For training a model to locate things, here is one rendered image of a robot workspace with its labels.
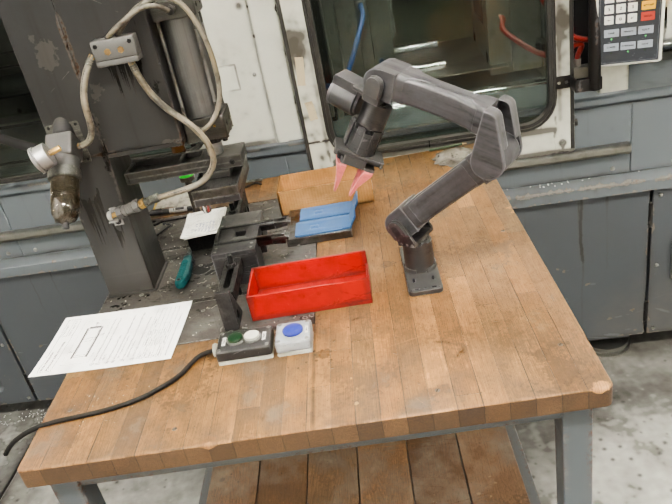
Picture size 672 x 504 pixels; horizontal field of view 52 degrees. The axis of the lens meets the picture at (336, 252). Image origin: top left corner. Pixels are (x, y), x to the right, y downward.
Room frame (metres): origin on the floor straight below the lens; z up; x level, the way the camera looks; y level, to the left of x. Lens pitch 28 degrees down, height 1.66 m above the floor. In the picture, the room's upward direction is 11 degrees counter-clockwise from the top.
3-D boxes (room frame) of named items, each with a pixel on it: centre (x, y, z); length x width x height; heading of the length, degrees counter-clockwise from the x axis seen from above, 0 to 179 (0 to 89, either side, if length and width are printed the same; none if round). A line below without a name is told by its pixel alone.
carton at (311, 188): (1.72, -0.01, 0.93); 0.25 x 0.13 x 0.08; 85
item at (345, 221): (1.52, 0.01, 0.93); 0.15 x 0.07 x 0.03; 86
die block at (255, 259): (1.45, 0.22, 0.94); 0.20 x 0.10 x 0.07; 175
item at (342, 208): (1.60, -0.01, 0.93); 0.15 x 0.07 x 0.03; 85
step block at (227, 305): (1.21, 0.24, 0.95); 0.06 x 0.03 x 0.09; 175
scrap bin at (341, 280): (1.24, 0.07, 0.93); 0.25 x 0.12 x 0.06; 85
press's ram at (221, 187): (1.44, 0.29, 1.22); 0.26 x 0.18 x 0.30; 85
